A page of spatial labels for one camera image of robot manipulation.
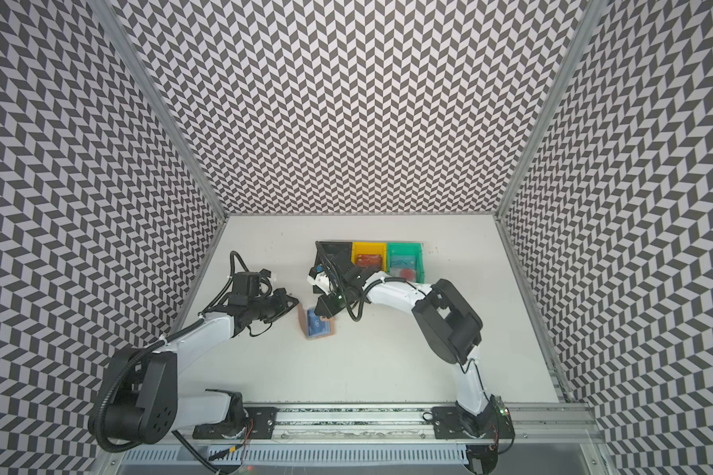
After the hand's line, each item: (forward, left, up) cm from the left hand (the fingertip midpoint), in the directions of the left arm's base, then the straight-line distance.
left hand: (299, 303), depth 89 cm
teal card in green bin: (+18, -33, -3) cm, 38 cm away
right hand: (-4, -7, 0) cm, 8 cm away
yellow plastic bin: (+20, -21, +1) cm, 29 cm away
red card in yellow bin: (+18, -21, -3) cm, 28 cm away
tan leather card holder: (-1, 0, -3) cm, 3 cm away
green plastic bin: (+21, -34, 0) cm, 40 cm away
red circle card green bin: (+13, -34, -3) cm, 37 cm away
